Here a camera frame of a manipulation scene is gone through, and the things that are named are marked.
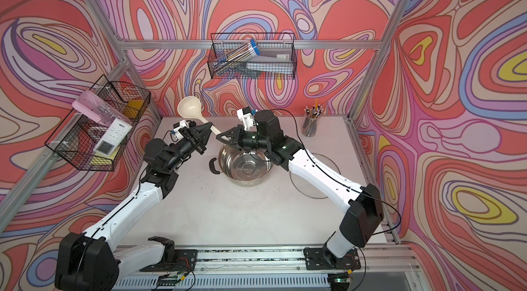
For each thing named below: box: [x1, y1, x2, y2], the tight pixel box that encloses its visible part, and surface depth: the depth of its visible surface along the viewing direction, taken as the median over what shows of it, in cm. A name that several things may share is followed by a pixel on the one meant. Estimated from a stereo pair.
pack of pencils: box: [212, 38, 261, 76], surface depth 82 cm
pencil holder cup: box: [301, 98, 324, 138], surface depth 105 cm
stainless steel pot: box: [208, 143, 274, 187], surface depth 98 cm
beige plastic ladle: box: [177, 95, 221, 135], surface depth 77 cm
